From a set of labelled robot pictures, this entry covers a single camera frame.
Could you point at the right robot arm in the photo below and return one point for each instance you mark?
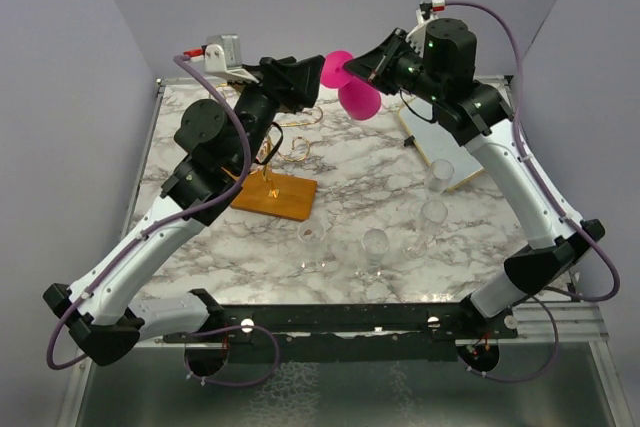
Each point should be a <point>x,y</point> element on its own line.
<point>481,121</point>

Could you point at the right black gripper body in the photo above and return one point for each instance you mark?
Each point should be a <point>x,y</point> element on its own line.
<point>404,72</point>

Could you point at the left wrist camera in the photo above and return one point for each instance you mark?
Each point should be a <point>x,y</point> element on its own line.
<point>221,58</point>

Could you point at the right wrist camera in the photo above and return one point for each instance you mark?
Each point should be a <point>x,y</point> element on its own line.
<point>426,13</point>

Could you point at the pink plastic wine glass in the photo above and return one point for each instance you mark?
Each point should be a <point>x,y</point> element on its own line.
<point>360,101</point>

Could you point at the clear wine glass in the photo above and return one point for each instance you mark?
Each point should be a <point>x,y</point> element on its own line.
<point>438,177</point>
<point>374,246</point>
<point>311,240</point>

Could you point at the white board gold rim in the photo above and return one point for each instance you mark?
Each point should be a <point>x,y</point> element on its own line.
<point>434,143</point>

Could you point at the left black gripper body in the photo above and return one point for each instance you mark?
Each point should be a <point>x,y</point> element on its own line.
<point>257,107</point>

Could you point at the clear flute glass right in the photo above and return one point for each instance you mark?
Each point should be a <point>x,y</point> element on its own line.
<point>429,219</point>

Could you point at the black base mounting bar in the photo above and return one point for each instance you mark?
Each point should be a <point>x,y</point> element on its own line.
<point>328,333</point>

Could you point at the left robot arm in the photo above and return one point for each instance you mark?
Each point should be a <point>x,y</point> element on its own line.
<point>100,311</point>

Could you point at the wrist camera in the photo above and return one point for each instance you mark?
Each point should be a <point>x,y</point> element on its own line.
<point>221,58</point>
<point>426,13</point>

